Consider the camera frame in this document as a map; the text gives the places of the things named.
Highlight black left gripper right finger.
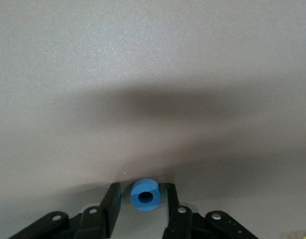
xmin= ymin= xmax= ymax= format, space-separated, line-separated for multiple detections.
xmin=162 ymin=183 xmax=258 ymax=239

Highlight blue foam letter o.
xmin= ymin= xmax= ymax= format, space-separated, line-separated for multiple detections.
xmin=130 ymin=178 xmax=160 ymax=212

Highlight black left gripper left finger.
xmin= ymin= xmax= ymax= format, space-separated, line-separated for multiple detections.
xmin=8 ymin=183 xmax=123 ymax=239

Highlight brown table cover sheet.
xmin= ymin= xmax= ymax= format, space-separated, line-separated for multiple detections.
xmin=0 ymin=0 xmax=306 ymax=239

